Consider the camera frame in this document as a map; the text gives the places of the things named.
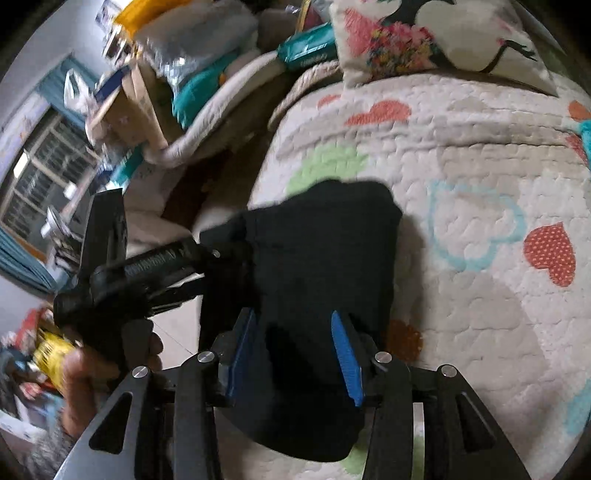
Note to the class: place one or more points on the black pants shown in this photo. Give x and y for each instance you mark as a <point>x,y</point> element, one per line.
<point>318,258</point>

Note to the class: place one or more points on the floral silhouette print pillow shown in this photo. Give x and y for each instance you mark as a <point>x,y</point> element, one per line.
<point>443,41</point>

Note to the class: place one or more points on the teal packet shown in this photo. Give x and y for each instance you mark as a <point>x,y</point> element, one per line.
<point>127,166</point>

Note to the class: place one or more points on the green wipes packet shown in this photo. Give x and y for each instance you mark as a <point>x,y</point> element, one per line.
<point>307,46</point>

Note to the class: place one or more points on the quilted heart print bed cover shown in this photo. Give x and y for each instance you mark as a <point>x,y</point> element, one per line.
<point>461,184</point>

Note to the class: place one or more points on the clear plastic bag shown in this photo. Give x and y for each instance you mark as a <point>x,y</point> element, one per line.
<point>194,37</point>

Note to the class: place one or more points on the yellow packet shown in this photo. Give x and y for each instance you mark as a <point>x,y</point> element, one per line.
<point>53,357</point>

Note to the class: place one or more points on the blue curtain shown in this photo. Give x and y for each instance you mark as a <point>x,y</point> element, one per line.
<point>23,263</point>
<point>62,87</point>

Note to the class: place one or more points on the window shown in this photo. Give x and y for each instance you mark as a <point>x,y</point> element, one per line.
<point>46,175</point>

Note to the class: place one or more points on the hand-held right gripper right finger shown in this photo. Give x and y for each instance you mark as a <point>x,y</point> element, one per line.
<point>347,360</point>

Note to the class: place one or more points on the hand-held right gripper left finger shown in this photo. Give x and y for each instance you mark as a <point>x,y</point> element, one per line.
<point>241,360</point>

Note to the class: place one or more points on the brown cardboard box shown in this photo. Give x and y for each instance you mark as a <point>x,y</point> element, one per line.
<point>134,106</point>

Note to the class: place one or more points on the beige padded cushion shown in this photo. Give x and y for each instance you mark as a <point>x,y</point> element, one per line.
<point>221,101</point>

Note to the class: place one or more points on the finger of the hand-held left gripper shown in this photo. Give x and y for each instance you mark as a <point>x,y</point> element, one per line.
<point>219,254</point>

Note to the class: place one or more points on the person's left hand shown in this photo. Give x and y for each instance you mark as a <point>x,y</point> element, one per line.
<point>87,387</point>

